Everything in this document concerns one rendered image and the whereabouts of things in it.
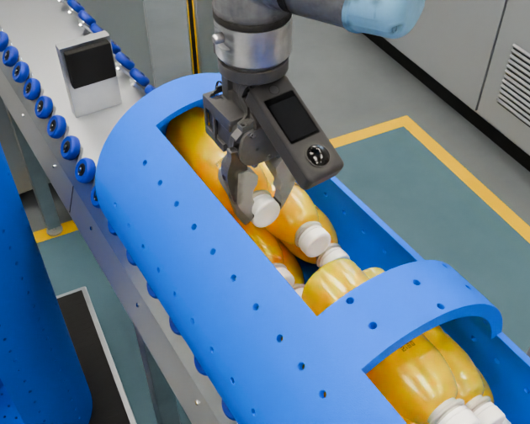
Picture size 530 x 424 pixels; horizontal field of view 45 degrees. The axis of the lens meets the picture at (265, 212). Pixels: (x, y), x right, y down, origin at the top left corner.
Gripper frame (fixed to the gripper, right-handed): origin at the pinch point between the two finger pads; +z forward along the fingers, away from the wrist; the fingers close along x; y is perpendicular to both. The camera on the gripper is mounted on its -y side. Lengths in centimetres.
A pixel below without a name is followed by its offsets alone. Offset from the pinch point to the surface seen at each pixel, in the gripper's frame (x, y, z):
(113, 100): -3, 63, 22
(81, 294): 11, 88, 101
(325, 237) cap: -6.2, -4.2, 4.1
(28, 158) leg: 9, 132, 79
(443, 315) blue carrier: -2.7, -25.7, -6.9
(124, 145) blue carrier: 10.3, 16.6, -3.2
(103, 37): -3, 63, 8
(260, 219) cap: 0.9, -0.4, 0.5
